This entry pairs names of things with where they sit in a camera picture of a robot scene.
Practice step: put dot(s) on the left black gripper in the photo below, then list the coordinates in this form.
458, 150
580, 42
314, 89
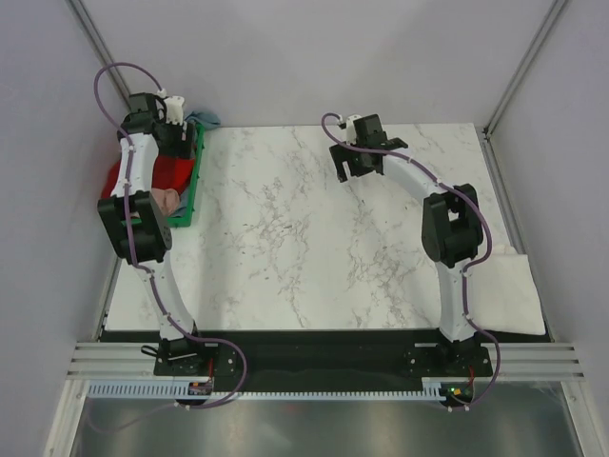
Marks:
183, 149

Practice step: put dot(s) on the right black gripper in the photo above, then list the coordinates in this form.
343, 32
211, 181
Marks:
342, 153

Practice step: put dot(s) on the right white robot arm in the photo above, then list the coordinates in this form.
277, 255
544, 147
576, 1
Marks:
453, 229

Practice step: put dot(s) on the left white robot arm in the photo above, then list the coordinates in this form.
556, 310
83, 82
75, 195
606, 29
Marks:
139, 231

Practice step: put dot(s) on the bright red t shirt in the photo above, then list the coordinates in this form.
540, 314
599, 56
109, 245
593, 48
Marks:
168, 173

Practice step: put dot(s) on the blue grey t shirt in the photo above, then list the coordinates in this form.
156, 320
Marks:
207, 119

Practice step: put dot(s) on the pink t shirt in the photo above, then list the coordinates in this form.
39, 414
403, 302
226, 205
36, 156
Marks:
167, 200

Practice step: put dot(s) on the green plastic basket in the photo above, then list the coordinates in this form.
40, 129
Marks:
182, 216

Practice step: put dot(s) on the folded white t shirt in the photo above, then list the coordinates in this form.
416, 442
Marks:
502, 295

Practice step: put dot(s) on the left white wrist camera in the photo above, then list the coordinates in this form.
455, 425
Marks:
173, 107

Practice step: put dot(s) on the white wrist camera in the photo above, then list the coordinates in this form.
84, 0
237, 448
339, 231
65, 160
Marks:
347, 125
173, 107

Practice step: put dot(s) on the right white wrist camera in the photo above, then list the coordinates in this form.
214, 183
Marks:
347, 125

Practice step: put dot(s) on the left aluminium corner post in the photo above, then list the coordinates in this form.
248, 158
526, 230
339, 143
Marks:
84, 20

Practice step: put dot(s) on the aluminium corner post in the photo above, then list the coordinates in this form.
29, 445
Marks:
84, 20
548, 23

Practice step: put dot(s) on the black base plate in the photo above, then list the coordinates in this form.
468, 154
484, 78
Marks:
235, 339

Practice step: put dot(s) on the white slotted cable duct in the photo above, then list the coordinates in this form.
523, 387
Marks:
296, 387

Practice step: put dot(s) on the aluminium frame rail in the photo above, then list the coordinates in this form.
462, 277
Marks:
515, 362

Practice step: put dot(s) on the right aluminium corner post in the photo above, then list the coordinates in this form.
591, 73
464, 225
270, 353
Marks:
548, 23

